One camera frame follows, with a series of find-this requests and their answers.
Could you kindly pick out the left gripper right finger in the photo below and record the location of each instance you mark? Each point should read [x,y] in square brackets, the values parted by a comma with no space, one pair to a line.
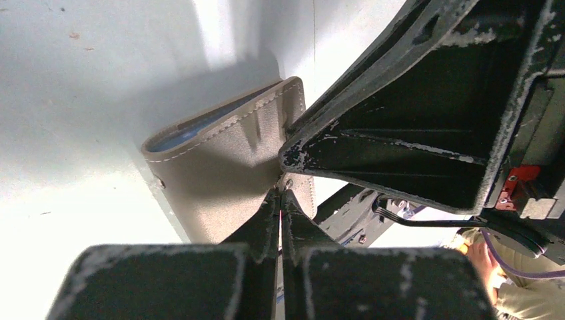
[325,280]

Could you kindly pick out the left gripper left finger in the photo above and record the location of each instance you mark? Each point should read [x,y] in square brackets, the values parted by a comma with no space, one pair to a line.
[235,279]

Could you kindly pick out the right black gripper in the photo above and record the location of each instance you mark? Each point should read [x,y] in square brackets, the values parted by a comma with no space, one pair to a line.
[456,105]

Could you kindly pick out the grey felt card holder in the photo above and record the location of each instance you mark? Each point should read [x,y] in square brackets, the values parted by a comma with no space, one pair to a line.
[216,167]

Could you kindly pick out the person in background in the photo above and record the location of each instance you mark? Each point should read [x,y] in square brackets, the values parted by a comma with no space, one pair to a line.
[501,270]

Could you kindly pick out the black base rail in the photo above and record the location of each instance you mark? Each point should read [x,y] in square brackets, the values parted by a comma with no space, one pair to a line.
[348,216]

